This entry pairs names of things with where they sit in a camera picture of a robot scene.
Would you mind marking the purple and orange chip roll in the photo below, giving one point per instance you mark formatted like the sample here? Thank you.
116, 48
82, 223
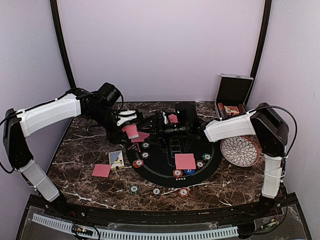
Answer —
222, 110

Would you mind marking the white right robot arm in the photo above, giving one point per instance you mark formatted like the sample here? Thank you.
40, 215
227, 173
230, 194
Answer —
263, 122

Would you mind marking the brown chip roll in case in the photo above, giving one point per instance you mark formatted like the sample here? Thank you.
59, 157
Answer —
242, 109

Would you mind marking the black corner frame post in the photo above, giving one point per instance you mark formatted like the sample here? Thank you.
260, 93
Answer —
262, 37

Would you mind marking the red yellow poker chip stack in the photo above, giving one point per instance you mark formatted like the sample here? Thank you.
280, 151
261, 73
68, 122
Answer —
183, 192

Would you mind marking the blue backed card deck box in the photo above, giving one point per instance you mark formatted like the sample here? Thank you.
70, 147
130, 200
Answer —
116, 160

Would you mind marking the black red poker chip stack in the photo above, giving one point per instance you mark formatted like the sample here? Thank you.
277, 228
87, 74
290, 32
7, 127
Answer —
156, 191

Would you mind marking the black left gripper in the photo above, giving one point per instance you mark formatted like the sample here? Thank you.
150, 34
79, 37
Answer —
114, 136

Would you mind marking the red triangle all-in marker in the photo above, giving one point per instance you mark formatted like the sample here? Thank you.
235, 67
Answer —
134, 147

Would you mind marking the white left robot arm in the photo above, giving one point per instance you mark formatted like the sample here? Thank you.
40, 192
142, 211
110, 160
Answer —
21, 127

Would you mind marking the black left frame post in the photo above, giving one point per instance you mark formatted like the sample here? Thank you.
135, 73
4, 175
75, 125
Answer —
54, 6

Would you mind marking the red backed card deck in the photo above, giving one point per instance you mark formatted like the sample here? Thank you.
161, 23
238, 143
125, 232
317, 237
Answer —
131, 131

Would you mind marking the white slotted cable duct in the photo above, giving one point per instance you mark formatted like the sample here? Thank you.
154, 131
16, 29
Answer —
134, 232

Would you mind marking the boxed card deck in case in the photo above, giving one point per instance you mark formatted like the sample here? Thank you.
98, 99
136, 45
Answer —
231, 110

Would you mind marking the patterned ceramic plate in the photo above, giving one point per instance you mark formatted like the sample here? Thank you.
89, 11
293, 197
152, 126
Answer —
240, 151

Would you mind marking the blue small blind button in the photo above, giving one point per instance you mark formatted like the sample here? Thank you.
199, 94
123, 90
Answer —
189, 171

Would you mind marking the green poker chip stack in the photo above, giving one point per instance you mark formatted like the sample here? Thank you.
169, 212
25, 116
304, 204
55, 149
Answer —
134, 190

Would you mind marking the round black poker mat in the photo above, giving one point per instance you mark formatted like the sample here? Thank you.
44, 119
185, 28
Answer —
159, 167

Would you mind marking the aluminium poker case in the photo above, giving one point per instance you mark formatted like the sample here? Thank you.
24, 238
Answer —
232, 91

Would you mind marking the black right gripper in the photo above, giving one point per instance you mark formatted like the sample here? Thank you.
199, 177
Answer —
161, 135

